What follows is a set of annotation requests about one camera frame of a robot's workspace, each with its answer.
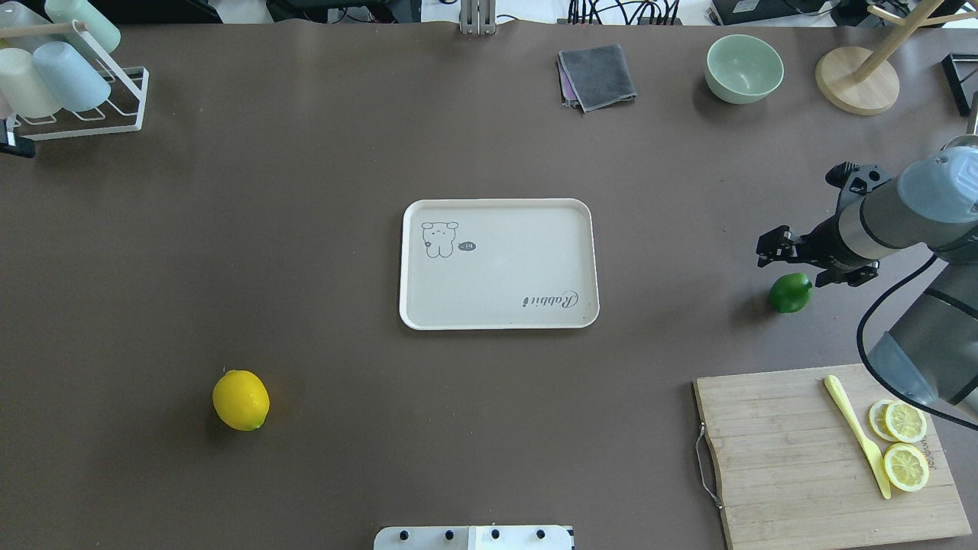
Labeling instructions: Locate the yellow lemon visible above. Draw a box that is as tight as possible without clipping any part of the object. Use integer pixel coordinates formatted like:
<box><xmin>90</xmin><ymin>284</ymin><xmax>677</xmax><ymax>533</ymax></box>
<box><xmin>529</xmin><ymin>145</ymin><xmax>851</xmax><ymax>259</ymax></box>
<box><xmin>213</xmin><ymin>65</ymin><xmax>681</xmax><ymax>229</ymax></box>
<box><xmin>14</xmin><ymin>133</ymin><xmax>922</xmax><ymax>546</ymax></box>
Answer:
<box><xmin>211</xmin><ymin>370</ymin><xmax>271</xmax><ymax>432</ymax></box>

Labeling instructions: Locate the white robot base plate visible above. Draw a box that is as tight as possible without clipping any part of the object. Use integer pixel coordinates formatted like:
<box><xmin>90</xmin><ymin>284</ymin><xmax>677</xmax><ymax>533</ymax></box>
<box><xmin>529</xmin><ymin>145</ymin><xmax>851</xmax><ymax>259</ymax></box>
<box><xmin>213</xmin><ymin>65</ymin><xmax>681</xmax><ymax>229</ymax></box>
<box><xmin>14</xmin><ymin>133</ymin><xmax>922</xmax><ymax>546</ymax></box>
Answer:
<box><xmin>373</xmin><ymin>523</ymin><xmax>575</xmax><ymax>549</ymax></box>

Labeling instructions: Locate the yellow plastic knife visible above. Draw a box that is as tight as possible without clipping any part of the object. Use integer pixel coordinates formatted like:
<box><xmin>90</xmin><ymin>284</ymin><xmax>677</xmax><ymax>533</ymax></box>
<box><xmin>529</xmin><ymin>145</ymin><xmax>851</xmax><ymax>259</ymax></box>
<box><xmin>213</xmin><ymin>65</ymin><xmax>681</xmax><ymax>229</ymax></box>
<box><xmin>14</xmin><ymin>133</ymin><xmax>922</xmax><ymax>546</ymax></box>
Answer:
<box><xmin>824</xmin><ymin>374</ymin><xmax>892</xmax><ymax>499</ymax></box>

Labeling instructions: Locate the cream rabbit print tray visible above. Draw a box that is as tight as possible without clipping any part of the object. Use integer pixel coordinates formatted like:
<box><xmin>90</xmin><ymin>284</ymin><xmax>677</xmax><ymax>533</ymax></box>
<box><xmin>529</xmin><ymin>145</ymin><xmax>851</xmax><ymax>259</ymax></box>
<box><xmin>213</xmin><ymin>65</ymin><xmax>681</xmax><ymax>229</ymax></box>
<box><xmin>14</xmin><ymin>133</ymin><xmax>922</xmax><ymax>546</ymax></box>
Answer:
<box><xmin>399</xmin><ymin>198</ymin><xmax>600</xmax><ymax>331</ymax></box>

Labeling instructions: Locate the bamboo cutting board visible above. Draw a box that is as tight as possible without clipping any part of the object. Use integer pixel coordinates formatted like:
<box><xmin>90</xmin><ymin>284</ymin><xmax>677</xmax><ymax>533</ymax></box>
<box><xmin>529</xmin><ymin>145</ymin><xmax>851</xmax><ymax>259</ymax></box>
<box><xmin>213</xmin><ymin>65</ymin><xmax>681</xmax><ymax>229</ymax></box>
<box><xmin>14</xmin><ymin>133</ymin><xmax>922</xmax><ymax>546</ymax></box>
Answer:
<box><xmin>694</xmin><ymin>364</ymin><xmax>972</xmax><ymax>549</ymax></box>

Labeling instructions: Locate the upper lemon slice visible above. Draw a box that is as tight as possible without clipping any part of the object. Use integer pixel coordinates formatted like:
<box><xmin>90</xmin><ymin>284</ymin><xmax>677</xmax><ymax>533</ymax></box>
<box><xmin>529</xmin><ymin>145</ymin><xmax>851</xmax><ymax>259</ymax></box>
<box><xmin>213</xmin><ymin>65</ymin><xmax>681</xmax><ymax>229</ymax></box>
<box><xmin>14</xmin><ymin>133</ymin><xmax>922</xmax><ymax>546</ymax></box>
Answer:
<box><xmin>883</xmin><ymin>401</ymin><xmax>927</xmax><ymax>445</ymax></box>

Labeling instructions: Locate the lower lemon slice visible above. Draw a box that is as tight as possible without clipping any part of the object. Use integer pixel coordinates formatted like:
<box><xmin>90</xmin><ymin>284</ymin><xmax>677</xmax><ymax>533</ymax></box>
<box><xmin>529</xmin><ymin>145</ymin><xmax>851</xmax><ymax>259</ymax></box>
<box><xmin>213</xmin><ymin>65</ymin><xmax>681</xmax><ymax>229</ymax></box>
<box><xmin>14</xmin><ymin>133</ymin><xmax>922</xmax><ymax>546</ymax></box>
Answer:
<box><xmin>883</xmin><ymin>442</ymin><xmax>930</xmax><ymax>492</ymax></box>

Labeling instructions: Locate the mint green cup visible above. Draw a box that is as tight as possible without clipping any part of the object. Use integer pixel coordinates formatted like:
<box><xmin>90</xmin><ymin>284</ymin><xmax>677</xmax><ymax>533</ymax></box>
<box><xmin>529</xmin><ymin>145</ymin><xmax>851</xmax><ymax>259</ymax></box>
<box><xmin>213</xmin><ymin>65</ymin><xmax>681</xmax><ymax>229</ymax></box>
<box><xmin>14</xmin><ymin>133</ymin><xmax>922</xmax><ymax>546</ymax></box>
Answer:
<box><xmin>44</xmin><ymin>0</ymin><xmax>120</xmax><ymax>53</ymax></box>

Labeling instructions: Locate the light blue cup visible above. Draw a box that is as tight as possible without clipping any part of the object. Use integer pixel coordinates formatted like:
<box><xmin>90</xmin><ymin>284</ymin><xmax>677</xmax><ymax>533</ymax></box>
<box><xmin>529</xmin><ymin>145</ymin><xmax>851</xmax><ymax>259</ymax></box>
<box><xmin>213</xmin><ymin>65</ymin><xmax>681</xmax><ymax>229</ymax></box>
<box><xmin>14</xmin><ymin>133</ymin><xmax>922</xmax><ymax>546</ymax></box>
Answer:
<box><xmin>32</xmin><ymin>41</ymin><xmax>111</xmax><ymax>112</ymax></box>

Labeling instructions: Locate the grey folded cloth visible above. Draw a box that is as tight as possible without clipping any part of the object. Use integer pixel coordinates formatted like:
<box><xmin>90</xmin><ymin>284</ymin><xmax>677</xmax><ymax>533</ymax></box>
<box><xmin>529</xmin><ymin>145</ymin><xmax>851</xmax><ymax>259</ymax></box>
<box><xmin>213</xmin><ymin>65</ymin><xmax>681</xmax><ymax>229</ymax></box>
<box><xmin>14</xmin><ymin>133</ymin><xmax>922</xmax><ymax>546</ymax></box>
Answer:
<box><xmin>556</xmin><ymin>43</ymin><xmax>636</xmax><ymax>114</ymax></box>

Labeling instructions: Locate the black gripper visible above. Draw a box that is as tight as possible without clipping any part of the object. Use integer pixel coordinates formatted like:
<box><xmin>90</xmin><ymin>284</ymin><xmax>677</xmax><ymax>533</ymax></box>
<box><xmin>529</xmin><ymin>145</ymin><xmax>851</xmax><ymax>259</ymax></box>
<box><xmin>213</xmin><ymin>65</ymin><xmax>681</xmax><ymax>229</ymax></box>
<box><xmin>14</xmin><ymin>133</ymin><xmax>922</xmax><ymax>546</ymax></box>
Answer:
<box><xmin>756</xmin><ymin>217</ymin><xmax>878</xmax><ymax>288</ymax></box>

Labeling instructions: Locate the pale cream cup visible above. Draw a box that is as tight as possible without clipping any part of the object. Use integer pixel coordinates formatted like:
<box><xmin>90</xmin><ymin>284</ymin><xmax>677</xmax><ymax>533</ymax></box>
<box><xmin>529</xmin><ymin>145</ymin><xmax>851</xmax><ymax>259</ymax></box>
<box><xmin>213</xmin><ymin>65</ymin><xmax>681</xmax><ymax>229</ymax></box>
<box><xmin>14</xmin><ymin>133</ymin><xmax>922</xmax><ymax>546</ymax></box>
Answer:
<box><xmin>1</xmin><ymin>47</ymin><xmax>62</xmax><ymax>118</ymax></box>

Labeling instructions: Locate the white wire cup rack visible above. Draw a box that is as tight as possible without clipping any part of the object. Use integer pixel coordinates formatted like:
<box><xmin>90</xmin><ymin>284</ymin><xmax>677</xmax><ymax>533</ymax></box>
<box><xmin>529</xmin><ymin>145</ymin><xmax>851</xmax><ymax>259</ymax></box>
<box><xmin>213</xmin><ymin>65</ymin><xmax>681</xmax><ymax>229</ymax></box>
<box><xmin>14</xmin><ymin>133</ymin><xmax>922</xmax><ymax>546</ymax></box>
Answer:
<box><xmin>2</xmin><ymin>3</ymin><xmax>150</xmax><ymax>157</ymax></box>

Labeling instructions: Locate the wooden mug tree stand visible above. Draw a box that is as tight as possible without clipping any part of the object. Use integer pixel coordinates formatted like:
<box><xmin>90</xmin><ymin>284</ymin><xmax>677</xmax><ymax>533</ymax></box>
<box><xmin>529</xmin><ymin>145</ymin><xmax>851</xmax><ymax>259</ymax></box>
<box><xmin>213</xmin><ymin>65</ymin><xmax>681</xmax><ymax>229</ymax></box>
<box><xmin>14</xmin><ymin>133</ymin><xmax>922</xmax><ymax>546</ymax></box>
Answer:
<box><xmin>816</xmin><ymin>1</ymin><xmax>977</xmax><ymax>116</ymax></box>

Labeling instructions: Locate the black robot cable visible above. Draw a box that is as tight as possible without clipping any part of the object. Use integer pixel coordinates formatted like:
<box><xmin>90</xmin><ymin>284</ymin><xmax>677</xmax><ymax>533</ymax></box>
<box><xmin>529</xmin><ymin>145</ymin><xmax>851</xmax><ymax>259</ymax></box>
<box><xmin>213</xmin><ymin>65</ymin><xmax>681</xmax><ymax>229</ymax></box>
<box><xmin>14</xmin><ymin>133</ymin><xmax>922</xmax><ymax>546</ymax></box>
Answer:
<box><xmin>857</xmin><ymin>256</ymin><xmax>978</xmax><ymax>432</ymax></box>

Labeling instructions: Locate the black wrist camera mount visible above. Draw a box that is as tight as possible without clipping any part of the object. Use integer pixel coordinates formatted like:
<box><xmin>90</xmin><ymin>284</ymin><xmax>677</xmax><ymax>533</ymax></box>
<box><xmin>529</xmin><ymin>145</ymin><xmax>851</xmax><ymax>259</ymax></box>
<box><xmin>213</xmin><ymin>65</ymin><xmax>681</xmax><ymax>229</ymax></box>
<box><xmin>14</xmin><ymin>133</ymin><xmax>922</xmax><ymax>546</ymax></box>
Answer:
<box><xmin>825</xmin><ymin>161</ymin><xmax>893</xmax><ymax>215</ymax></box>

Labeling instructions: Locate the mint green bowl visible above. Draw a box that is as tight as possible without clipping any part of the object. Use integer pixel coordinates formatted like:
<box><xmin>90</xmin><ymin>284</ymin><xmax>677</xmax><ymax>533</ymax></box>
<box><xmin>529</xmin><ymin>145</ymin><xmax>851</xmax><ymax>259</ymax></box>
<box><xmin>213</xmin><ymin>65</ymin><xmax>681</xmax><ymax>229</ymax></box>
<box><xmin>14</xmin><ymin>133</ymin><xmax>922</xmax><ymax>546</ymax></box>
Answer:
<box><xmin>705</xmin><ymin>34</ymin><xmax>785</xmax><ymax>105</ymax></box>

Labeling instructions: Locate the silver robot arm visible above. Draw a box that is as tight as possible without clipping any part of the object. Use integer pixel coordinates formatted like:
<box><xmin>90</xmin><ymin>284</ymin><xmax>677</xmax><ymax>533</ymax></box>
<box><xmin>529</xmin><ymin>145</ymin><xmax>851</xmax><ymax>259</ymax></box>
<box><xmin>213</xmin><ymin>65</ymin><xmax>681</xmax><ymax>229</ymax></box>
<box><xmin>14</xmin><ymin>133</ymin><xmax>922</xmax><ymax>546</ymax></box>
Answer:
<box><xmin>756</xmin><ymin>136</ymin><xmax>977</xmax><ymax>429</ymax></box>

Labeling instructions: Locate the hidden back lemon slice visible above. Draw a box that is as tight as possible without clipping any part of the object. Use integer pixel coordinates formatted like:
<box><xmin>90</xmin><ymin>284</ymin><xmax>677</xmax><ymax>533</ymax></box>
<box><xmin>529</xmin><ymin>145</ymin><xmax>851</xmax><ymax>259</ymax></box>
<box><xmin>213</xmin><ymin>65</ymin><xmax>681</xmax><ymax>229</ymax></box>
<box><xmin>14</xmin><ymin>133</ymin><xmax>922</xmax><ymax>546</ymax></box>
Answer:
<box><xmin>867</xmin><ymin>400</ymin><xmax>898</xmax><ymax>442</ymax></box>

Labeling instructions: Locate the black glass rack tray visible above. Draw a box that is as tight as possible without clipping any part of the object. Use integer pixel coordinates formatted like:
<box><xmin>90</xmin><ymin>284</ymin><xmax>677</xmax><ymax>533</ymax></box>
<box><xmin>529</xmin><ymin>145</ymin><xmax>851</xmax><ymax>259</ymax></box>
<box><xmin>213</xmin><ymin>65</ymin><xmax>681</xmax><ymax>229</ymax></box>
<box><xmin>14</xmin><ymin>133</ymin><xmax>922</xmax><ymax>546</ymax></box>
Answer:
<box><xmin>941</xmin><ymin>53</ymin><xmax>977</xmax><ymax>116</ymax></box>

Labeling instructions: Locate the green lime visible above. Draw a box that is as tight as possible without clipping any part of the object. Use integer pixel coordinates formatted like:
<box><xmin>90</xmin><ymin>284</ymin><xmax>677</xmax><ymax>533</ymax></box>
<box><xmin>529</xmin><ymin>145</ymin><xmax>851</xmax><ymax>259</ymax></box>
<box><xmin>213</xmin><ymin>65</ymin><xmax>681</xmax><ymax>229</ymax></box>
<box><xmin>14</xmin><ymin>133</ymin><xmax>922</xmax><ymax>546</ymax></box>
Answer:
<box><xmin>768</xmin><ymin>273</ymin><xmax>814</xmax><ymax>314</ymax></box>

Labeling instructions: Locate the aluminium frame post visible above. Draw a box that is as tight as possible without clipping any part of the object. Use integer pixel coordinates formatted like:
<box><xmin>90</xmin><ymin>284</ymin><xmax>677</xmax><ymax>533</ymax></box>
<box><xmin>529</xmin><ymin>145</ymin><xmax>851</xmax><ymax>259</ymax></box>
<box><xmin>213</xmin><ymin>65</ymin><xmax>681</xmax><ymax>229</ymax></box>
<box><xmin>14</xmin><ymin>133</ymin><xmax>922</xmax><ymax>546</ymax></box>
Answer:
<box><xmin>458</xmin><ymin>0</ymin><xmax>497</xmax><ymax>35</ymax></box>

